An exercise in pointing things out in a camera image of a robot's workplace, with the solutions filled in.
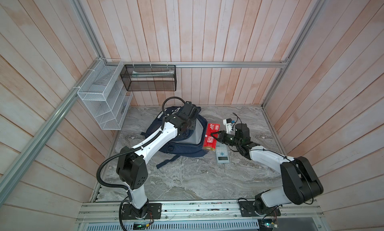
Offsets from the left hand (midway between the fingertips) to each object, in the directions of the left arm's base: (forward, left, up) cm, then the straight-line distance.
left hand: (189, 123), depth 85 cm
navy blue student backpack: (-5, -2, -12) cm, 14 cm away
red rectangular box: (-8, -12, -7) cm, 16 cm away
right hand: (-4, -12, -5) cm, 14 cm away
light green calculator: (-9, -21, -18) cm, 29 cm away
